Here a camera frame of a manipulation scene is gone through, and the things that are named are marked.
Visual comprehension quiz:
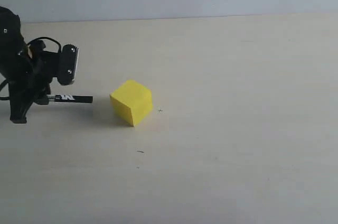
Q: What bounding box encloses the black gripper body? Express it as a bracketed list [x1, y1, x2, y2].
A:
[5, 40, 62, 102]

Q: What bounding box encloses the black and white whiteboard marker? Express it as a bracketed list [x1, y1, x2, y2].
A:
[47, 95, 93, 104]

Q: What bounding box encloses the yellow foam cube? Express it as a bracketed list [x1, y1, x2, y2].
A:
[109, 80, 153, 127]

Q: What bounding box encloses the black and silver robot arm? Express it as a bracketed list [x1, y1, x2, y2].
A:
[1, 7, 58, 124]

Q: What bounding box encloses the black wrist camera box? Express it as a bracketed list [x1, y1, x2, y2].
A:
[57, 44, 79, 86]

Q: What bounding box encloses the black cable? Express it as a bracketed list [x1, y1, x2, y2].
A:
[0, 36, 63, 101]

